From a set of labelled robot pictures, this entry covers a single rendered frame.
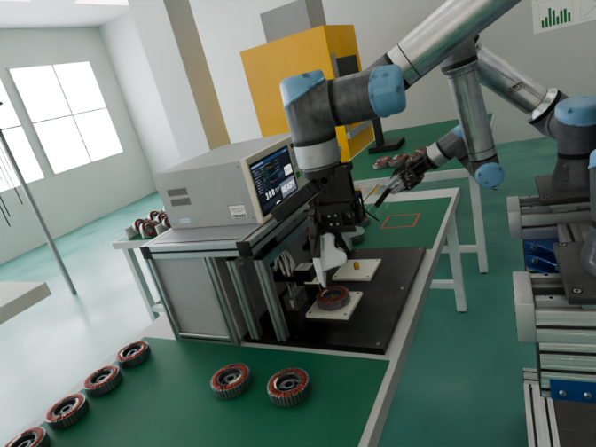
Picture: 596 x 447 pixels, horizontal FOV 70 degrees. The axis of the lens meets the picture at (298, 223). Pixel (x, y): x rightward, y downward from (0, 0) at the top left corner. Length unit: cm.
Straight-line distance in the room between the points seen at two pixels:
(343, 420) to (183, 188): 86
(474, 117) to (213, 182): 78
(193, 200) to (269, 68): 392
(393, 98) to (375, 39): 601
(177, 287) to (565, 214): 120
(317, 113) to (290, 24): 470
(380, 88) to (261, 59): 465
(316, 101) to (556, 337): 65
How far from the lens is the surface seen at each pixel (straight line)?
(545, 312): 96
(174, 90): 544
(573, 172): 138
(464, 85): 128
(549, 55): 645
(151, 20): 553
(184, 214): 149
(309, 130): 69
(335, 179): 72
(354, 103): 68
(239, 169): 129
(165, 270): 148
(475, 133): 130
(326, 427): 108
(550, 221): 141
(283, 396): 114
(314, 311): 143
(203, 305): 145
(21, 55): 856
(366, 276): 157
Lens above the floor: 150
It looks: 18 degrees down
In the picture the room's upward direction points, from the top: 15 degrees counter-clockwise
